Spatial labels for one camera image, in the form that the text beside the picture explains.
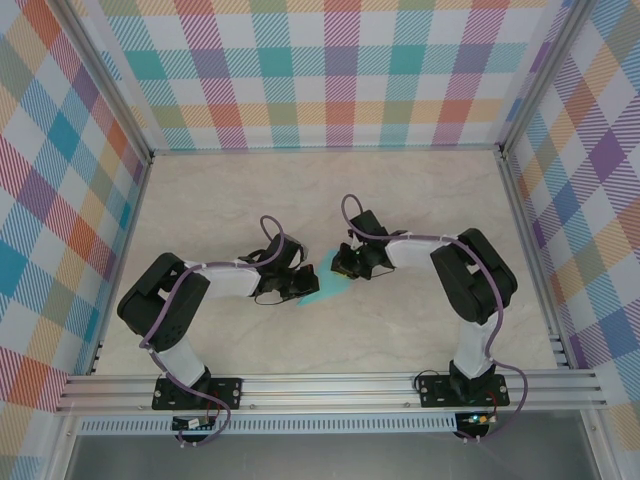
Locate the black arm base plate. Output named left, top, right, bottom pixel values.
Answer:
left=151, top=377, right=245, bottom=412
left=416, top=372, right=510, bottom=410

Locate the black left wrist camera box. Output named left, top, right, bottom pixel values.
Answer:
left=267, top=238, right=307, bottom=271

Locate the black controller board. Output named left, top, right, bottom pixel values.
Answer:
left=171, top=415, right=217, bottom=432

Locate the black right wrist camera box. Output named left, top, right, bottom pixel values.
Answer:
left=347, top=210, right=387, bottom=242

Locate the perforated grey cable tray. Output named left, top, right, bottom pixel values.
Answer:
left=77, top=417, right=460, bottom=436

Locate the aluminium mounting rail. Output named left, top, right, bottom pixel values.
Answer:
left=53, top=368, right=610, bottom=417

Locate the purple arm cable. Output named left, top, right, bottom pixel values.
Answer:
left=340, top=194, right=529, bottom=444
left=139, top=214, right=287, bottom=447

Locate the thin aluminium wall rail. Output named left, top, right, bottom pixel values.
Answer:
left=148, top=144, right=505, bottom=156

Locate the aluminium frame post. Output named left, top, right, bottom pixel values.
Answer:
left=498, top=0, right=589, bottom=156
left=58, top=0, right=154, bottom=164

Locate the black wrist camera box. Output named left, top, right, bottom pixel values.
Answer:
left=267, top=238, right=307, bottom=271
left=347, top=210, right=387, bottom=242

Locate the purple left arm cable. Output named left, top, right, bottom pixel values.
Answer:
left=139, top=214, right=287, bottom=447

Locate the aluminium side rail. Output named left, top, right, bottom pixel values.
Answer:
left=497, top=149, right=574, bottom=371
left=88, top=154, right=154, bottom=376

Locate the grey metal panel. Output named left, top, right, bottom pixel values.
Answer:
left=49, top=432, right=616, bottom=480

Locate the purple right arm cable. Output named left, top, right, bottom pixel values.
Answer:
left=340, top=194, right=529, bottom=444

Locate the teal square paper sheet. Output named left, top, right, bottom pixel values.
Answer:
left=293, top=249, right=352, bottom=308

